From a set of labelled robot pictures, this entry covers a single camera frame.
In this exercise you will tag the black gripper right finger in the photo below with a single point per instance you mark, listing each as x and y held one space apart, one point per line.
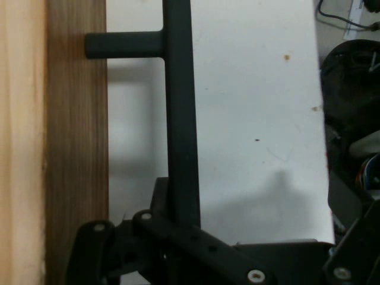
356 246

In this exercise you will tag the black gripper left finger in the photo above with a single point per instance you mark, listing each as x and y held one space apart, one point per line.
184 246

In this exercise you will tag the black bulky equipment under table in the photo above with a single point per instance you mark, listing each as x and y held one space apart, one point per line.
350 98

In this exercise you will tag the white paper sheet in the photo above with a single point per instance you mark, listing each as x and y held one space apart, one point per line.
354 20

